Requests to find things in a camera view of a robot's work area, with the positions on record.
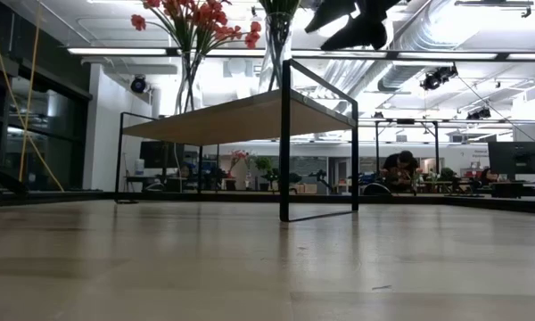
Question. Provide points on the round black ceiling camera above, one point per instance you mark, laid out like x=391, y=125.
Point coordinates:
x=139, y=84

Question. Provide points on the black metal table frame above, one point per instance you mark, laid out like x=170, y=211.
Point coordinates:
x=294, y=197

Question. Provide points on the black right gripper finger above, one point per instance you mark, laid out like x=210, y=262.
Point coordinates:
x=332, y=11
x=365, y=33

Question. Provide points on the distant red flowers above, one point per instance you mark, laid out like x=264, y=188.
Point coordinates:
x=237, y=158

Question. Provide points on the person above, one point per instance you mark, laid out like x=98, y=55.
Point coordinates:
x=399, y=167
x=488, y=176

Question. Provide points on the green potted plant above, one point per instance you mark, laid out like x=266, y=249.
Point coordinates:
x=264, y=168

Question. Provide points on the long red flower spray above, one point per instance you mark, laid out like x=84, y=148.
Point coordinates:
x=169, y=9

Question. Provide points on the large black track spotlight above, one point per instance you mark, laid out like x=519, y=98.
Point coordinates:
x=437, y=78

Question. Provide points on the large black monitor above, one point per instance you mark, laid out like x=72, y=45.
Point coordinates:
x=517, y=158

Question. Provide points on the wooden shelf with black frame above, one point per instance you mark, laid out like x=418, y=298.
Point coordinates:
x=249, y=116

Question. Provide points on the small black monitor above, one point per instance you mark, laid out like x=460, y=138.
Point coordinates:
x=158, y=153

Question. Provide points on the small black track spotlight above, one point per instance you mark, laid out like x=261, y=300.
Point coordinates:
x=479, y=113

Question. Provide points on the clear glass vase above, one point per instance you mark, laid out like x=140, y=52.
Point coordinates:
x=276, y=67
x=188, y=89

